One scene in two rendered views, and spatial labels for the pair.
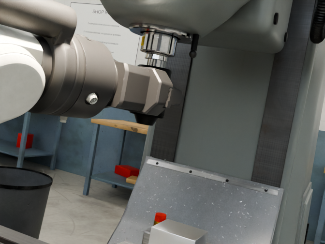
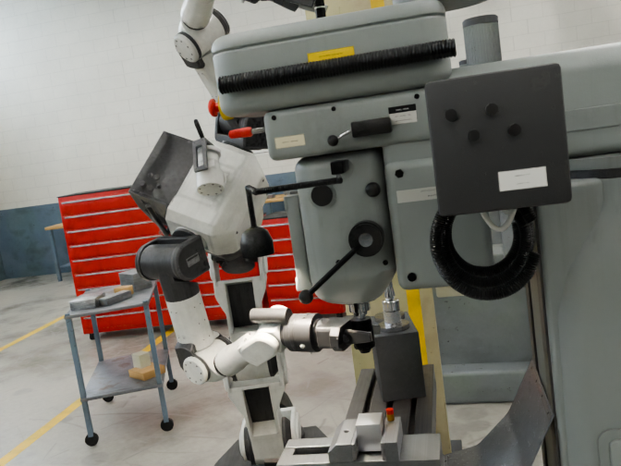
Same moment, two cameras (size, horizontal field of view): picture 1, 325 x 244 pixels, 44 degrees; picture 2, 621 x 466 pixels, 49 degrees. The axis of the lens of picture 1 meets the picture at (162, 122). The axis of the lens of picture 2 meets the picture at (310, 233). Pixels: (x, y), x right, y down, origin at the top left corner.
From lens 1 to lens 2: 147 cm
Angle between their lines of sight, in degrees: 78
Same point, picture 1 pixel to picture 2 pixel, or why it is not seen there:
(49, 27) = (275, 321)
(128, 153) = not seen: outside the picture
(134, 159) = not seen: outside the picture
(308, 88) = (560, 307)
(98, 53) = (301, 325)
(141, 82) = (326, 335)
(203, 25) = (347, 300)
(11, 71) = (257, 343)
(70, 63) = (286, 334)
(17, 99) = (267, 351)
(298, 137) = (555, 361)
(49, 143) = not seen: outside the picture
